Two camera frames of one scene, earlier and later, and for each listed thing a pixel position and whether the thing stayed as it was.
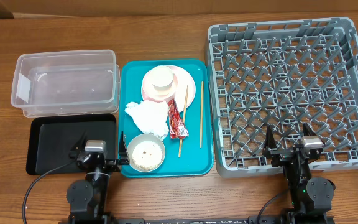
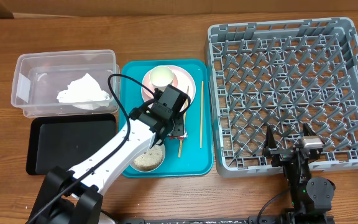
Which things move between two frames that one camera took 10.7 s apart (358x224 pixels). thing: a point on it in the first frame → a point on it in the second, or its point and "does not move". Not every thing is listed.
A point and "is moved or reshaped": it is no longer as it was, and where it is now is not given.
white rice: [147, 155] does not move
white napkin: [151, 116] is moved or reshaped
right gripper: [281, 154] does not move
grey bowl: [146, 153] does not move
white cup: [161, 78] does not move
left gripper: [113, 164] → [179, 126]
